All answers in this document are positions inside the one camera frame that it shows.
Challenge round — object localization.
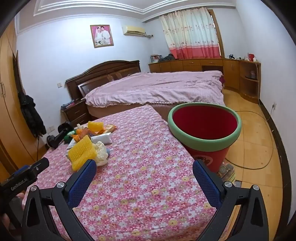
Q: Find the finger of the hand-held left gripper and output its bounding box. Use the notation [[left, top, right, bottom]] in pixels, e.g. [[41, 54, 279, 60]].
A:
[[29, 157, 50, 173]]

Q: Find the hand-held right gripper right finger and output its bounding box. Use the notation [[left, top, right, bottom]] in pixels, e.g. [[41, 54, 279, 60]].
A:
[[193, 159, 269, 241]]

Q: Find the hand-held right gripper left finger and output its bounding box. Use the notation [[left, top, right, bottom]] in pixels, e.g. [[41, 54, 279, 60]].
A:
[[21, 159, 97, 241]]

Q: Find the white paper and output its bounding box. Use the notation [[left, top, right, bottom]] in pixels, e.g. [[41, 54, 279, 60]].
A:
[[92, 141, 110, 167]]

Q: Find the white tissue packet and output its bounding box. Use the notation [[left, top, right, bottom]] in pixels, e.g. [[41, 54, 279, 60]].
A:
[[91, 133, 113, 144]]

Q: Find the orange snack packet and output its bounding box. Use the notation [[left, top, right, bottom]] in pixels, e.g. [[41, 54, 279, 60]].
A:
[[102, 124, 117, 135]]

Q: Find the red bin with green rim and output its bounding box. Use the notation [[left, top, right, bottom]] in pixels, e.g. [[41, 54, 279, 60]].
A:
[[168, 103, 242, 173]]

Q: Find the stack of colourful books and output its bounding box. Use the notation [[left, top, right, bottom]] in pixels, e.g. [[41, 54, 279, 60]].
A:
[[217, 162, 242, 188]]

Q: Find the black dumbbell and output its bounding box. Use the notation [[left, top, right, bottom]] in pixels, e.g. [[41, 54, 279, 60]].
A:
[[46, 123, 74, 149]]

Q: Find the black hanging jacket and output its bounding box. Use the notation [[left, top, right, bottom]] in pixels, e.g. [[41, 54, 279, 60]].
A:
[[18, 93, 47, 137]]

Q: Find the dark wooden nightstand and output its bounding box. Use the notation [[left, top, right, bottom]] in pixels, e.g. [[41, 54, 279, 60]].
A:
[[61, 99, 90, 128]]

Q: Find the wooden wardrobe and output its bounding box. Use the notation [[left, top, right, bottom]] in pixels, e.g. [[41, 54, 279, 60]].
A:
[[0, 23, 50, 176]]

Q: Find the wooden corner shelf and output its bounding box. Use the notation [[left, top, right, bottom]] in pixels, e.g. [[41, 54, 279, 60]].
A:
[[239, 60, 261, 99]]

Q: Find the bed with pink cover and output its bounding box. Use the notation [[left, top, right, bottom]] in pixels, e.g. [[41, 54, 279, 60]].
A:
[[84, 70, 226, 107]]

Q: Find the dark wooden bed headboard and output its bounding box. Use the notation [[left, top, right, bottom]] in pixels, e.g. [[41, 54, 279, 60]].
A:
[[65, 60, 141, 100]]

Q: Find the long wooden cabinet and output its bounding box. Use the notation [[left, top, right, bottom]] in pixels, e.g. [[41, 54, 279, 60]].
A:
[[148, 58, 240, 92]]

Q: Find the dark clothes pile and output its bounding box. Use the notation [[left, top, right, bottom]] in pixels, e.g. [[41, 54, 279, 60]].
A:
[[158, 54, 176, 62]]

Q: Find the white and red curtain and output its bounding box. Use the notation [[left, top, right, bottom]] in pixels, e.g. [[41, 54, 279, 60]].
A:
[[160, 6, 220, 59]]

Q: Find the looped floor cable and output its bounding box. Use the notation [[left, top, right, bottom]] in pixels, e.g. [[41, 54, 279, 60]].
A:
[[223, 111, 274, 169]]

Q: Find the white power cable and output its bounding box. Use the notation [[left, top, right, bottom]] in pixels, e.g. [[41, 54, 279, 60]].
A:
[[254, 61, 275, 121]]

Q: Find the framed wall photo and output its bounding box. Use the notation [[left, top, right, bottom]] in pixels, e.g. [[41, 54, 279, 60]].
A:
[[90, 24, 114, 48]]

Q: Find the wooden window frame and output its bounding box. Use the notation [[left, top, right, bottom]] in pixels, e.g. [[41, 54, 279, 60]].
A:
[[208, 9, 225, 58]]

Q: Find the wall air conditioner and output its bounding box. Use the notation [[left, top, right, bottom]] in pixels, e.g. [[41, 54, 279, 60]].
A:
[[122, 25, 147, 36]]

